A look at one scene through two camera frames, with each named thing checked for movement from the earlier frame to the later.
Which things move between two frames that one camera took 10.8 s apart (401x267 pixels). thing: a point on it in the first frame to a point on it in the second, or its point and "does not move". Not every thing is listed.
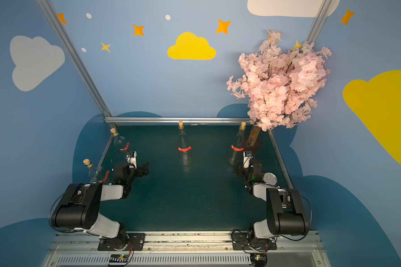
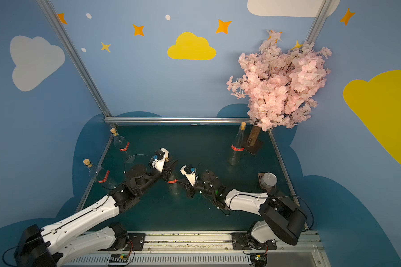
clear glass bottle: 185,154 to 174,188
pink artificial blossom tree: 280,83 does not move
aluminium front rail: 212,249 does not move
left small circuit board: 119,258 does not move
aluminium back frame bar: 109,120 does not move
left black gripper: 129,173 to 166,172
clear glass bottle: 236,158 does not move
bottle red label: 237,149 does not move
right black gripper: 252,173 to 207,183
